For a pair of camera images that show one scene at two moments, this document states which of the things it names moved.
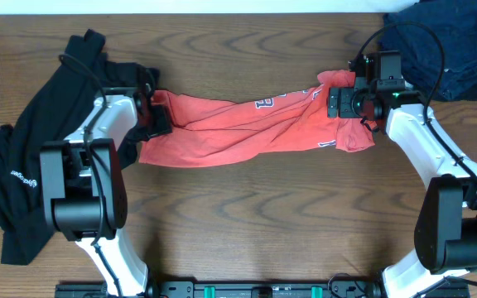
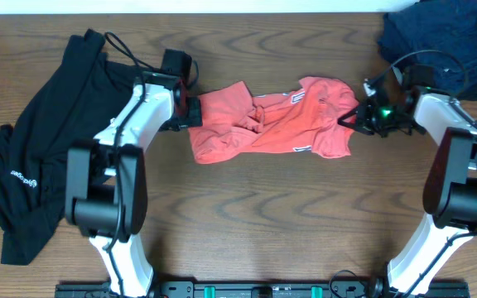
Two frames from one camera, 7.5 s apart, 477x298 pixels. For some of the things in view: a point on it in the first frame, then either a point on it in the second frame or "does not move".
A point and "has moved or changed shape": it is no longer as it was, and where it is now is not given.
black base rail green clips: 349,286 does not move
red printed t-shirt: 210,134 has moved or changed shape
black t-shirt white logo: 7,162 does not move
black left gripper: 164,125 → 195,116
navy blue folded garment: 473,50 does not move
